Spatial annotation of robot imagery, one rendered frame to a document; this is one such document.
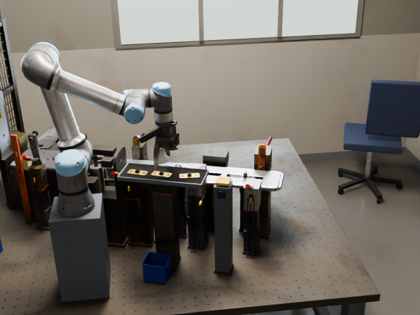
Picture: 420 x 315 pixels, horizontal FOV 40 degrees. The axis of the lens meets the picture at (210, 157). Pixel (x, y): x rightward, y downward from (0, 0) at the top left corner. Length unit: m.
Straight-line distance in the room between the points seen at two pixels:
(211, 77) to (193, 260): 2.27
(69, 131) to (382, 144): 2.72
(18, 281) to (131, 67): 2.34
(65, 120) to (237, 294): 1.02
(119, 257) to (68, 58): 2.22
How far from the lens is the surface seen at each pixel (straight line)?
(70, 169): 2.28
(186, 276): 2.63
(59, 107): 2.35
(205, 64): 4.66
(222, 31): 4.60
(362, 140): 4.53
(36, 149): 2.89
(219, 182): 2.40
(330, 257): 2.78
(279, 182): 2.75
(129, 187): 2.67
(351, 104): 5.07
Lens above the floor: 2.32
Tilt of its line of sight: 26 degrees down
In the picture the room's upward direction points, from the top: 1 degrees counter-clockwise
